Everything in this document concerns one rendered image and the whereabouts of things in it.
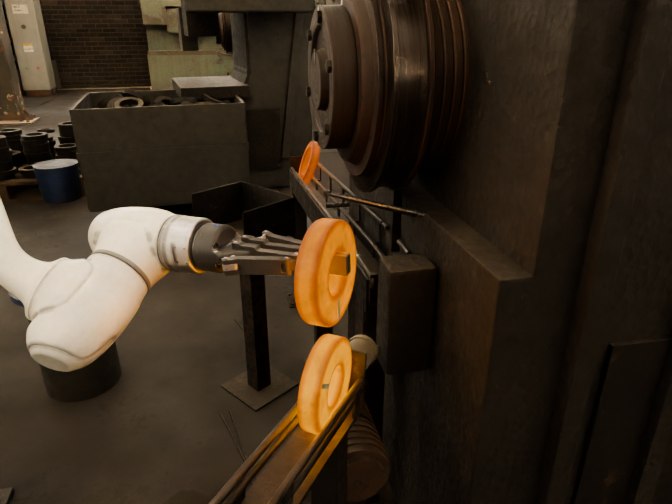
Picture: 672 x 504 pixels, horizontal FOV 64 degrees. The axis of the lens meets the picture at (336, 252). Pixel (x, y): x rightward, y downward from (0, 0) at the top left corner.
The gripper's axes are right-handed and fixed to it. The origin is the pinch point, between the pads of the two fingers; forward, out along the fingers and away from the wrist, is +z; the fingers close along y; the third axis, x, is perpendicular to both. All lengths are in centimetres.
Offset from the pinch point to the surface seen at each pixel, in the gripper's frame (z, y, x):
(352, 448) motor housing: 0.6, -5.7, -38.6
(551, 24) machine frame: 26.2, -19.6, 29.7
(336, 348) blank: 1.0, 0.0, -14.2
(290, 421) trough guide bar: -3.7, 7.6, -23.3
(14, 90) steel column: -598, -417, -20
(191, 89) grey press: -205, -245, -2
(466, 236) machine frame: 15.1, -28.3, -5.0
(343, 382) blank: 0.5, -3.3, -22.8
